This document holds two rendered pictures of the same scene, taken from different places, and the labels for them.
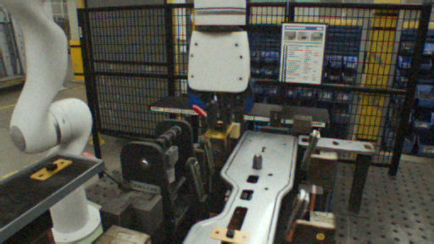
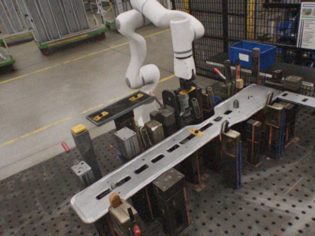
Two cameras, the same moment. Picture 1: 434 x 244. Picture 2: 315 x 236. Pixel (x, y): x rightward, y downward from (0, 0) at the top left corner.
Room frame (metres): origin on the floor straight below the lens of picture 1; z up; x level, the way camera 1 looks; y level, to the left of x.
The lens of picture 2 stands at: (-0.57, -0.63, 1.84)
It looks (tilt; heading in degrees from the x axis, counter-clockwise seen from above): 30 degrees down; 38
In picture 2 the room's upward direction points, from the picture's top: 10 degrees counter-clockwise
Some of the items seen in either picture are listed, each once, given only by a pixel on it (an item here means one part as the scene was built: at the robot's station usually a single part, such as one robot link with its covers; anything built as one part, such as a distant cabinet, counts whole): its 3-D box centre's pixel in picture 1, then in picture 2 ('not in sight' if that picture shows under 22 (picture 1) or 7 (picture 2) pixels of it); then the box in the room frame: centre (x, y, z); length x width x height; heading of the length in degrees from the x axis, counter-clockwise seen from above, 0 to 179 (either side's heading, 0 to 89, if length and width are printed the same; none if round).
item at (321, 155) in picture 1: (317, 199); (273, 131); (0.83, -0.36, 0.87); 0.12 x 0.09 x 0.35; 72
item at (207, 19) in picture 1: (219, 19); (182, 52); (0.50, -0.01, 1.45); 0.09 x 0.08 x 0.03; 74
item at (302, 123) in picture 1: (298, 154); (290, 103); (1.17, -0.38, 0.88); 0.08 x 0.08 x 0.36; 72
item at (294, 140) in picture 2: not in sight; (291, 119); (1.04, -0.41, 0.84); 0.11 x 0.06 x 0.29; 72
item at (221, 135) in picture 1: (219, 127); (187, 89); (0.50, -0.01, 1.26); 0.08 x 0.04 x 0.01; 164
